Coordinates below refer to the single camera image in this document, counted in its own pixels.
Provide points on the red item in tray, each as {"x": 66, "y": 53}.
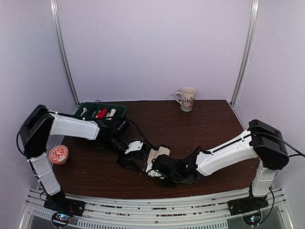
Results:
{"x": 102, "y": 113}

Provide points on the cream boxer underwear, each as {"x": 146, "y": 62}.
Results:
{"x": 111, "y": 113}

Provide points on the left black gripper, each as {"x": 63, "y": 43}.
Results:
{"x": 123, "y": 161}

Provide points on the left aluminium frame post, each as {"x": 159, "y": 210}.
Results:
{"x": 63, "y": 54}

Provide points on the cream underwear navy trim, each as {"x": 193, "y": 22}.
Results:
{"x": 153, "y": 154}

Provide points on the white patterned ceramic mug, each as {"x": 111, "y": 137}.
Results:
{"x": 185, "y": 97}

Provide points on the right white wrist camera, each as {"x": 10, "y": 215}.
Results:
{"x": 147, "y": 168}

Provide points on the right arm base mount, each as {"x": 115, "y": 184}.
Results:
{"x": 245, "y": 205}

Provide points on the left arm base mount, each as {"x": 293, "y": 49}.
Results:
{"x": 69, "y": 207}

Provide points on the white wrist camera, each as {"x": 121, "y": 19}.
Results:
{"x": 137, "y": 147}
{"x": 147, "y": 168}

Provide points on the aluminium frame post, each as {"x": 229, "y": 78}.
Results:
{"x": 63, "y": 54}
{"x": 252, "y": 28}

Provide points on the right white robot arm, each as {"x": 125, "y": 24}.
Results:
{"x": 260, "y": 140}

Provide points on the green compartment tray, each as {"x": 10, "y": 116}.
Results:
{"x": 91, "y": 109}

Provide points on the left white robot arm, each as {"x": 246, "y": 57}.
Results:
{"x": 33, "y": 136}

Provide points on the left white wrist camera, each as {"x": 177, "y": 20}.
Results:
{"x": 137, "y": 147}

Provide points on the right aluminium frame post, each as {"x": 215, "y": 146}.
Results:
{"x": 252, "y": 28}

